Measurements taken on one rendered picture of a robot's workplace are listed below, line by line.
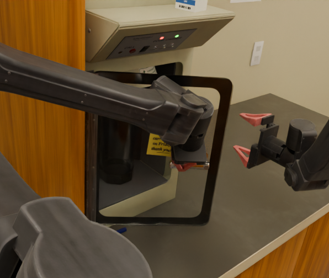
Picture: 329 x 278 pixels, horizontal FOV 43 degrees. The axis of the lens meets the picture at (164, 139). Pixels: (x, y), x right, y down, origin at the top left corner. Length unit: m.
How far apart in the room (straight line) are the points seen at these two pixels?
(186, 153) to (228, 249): 0.37
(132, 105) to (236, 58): 1.35
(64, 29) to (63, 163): 0.28
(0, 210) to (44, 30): 0.55
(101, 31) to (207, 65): 1.06
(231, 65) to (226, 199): 0.82
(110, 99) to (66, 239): 0.37
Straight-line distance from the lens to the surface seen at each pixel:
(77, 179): 0.86
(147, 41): 0.85
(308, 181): 0.94
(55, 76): 0.58
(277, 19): 2.13
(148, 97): 0.65
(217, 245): 1.12
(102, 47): 0.80
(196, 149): 0.83
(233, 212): 1.25
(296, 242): 1.43
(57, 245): 0.26
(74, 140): 0.81
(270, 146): 1.04
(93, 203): 1.02
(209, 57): 1.80
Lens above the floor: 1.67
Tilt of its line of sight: 28 degrees down
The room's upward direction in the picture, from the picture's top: 6 degrees clockwise
